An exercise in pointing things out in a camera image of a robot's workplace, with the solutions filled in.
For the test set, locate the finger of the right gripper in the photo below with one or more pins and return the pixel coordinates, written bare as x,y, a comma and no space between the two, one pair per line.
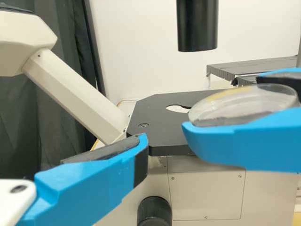
247,143
282,77

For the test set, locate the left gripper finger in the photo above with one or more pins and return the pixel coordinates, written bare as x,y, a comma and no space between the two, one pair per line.
94,183

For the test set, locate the petri dish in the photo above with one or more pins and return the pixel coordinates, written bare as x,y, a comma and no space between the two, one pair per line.
235,106

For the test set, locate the cream microscope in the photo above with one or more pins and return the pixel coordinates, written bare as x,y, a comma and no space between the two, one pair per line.
164,131

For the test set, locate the black platform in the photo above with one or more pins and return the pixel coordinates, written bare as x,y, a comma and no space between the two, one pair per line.
247,67

